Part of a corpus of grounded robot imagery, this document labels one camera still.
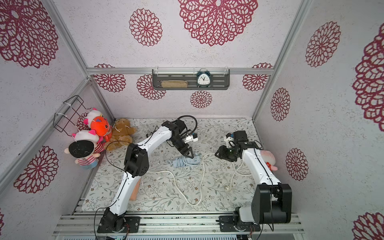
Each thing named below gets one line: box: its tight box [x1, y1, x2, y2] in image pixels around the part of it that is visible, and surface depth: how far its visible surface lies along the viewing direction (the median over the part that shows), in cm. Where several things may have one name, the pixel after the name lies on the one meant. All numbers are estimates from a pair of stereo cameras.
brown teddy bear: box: [104, 118, 137, 151], surface depth 103 cm
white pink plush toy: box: [83, 108, 103, 129], surface depth 96 cm
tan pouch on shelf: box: [161, 80, 188, 88], surface depth 91 cm
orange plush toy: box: [91, 116, 112, 142], surface depth 91 cm
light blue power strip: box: [173, 153, 202, 169], surface depth 94 cm
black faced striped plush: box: [64, 129, 105, 170], surface depth 83 cm
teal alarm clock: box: [196, 68, 212, 88], surface depth 92 cm
